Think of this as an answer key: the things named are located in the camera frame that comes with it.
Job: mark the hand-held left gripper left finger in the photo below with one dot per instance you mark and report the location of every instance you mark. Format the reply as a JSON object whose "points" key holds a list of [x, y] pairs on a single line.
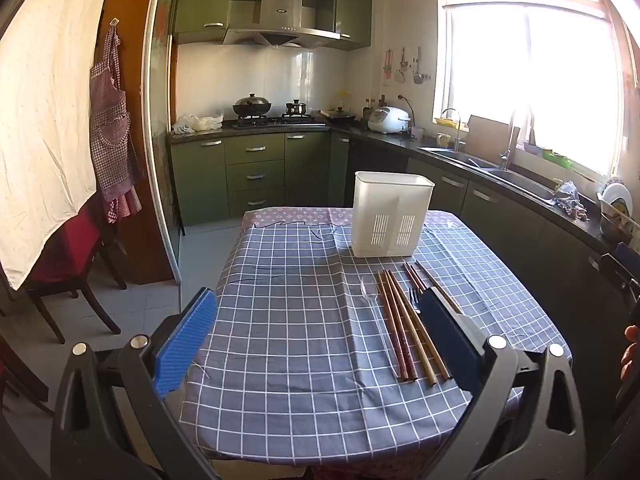
{"points": [[182, 350]]}

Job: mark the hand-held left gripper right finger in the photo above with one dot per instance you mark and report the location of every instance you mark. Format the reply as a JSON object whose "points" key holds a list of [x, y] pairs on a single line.
{"points": [[447, 340]]}

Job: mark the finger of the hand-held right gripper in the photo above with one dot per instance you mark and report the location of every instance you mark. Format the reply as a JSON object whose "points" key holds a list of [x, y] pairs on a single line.
{"points": [[620, 272], [630, 254]]}

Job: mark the light wooden chopstick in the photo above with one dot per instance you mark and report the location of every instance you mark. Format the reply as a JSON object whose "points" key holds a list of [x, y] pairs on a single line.
{"points": [[412, 328], [432, 278], [422, 330]]}

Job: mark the dark red-brown chopstick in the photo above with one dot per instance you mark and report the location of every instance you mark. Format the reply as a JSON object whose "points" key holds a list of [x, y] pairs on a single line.
{"points": [[415, 277], [398, 325], [419, 275], [390, 325]]}

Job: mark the clear plastic spoon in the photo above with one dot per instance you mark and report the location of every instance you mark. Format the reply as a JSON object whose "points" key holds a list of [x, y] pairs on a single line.
{"points": [[367, 290]]}

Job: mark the white plastic utensil holder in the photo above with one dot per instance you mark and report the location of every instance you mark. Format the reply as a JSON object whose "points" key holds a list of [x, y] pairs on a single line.
{"points": [[392, 210]]}

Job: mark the person's right hand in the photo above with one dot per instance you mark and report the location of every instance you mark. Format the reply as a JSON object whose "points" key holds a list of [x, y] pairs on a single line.
{"points": [[632, 355]]}

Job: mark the white plate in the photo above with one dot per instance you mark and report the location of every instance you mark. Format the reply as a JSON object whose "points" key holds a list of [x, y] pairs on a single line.
{"points": [[617, 197]]}

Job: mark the crumpled dish rag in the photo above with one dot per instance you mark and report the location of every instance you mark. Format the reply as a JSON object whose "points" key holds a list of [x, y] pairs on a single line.
{"points": [[570, 200]]}

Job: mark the green plastic container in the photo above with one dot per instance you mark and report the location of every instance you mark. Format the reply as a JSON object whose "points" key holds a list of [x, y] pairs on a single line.
{"points": [[557, 158]]}

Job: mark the blue checked tablecloth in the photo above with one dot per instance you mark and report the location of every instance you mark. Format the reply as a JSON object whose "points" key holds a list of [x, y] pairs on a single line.
{"points": [[300, 310]]}

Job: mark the steel double sink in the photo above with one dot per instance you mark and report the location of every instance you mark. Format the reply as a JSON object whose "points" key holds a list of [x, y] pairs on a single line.
{"points": [[520, 180]]}

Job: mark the red upholstered wooden chair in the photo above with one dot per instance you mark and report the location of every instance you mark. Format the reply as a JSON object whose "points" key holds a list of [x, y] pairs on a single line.
{"points": [[65, 255]]}

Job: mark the tall steel faucet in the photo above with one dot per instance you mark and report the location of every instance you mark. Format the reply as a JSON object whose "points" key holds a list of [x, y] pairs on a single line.
{"points": [[507, 150]]}

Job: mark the green base cabinets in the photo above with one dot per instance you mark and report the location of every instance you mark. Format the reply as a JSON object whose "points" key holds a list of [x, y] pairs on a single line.
{"points": [[200, 180]]}

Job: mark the brown cutting board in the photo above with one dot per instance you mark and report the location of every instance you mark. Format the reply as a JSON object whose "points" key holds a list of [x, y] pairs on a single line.
{"points": [[487, 132]]}

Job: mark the black built-in appliance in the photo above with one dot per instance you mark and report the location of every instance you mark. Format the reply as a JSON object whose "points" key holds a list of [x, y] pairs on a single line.
{"points": [[375, 165]]}

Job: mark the cream cup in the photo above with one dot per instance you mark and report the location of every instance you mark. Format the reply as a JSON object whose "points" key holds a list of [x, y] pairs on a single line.
{"points": [[442, 139]]}

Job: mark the curved steel faucet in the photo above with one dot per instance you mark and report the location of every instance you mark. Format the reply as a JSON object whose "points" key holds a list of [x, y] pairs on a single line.
{"points": [[457, 135]]}

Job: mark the black kitchen countertop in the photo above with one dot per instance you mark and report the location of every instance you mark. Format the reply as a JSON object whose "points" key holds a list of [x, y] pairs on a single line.
{"points": [[390, 141]]}

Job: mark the kitchen window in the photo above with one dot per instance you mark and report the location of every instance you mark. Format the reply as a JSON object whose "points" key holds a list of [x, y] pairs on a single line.
{"points": [[525, 75]]}

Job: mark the white mug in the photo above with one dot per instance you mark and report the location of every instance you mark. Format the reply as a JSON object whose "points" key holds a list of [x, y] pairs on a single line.
{"points": [[418, 133]]}

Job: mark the yellow sill tray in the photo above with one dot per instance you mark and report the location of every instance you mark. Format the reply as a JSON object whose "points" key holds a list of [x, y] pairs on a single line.
{"points": [[446, 121]]}

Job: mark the purple checked apron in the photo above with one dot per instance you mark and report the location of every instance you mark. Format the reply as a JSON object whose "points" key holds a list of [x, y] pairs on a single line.
{"points": [[112, 135]]}

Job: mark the white plastic bags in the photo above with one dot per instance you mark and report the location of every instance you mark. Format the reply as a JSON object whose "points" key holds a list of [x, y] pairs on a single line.
{"points": [[200, 124]]}

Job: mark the white rice cooker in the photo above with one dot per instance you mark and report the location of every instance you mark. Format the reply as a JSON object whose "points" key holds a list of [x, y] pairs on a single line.
{"points": [[387, 120]]}

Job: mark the frosted glass sliding door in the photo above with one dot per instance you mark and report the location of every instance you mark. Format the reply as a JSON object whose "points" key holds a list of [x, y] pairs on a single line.
{"points": [[160, 110]]}

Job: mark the black gas stove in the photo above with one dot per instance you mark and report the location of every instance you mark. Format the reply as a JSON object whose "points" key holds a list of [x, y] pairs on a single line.
{"points": [[275, 122]]}

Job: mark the black frying pan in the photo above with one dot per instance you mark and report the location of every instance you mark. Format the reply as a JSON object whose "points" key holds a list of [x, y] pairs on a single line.
{"points": [[340, 118]]}

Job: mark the condiment bottles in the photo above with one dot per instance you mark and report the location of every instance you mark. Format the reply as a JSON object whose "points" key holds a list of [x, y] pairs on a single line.
{"points": [[372, 104]]}

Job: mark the black wok with lid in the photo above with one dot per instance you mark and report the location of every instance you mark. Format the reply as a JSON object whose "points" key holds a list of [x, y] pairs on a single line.
{"points": [[251, 106]]}

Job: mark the hanging metal spatula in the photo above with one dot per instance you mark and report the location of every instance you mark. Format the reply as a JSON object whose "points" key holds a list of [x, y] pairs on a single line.
{"points": [[418, 76]]}

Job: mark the hanging metal skimmer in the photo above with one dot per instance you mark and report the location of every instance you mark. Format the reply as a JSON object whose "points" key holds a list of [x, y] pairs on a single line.
{"points": [[400, 74]]}

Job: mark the white hanging sheet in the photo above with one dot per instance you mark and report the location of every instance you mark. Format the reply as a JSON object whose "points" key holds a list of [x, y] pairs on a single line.
{"points": [[45, 110]]}

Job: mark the steel range hood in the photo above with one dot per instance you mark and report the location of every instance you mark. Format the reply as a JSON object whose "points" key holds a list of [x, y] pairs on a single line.
{"points": [[280, 20]]}

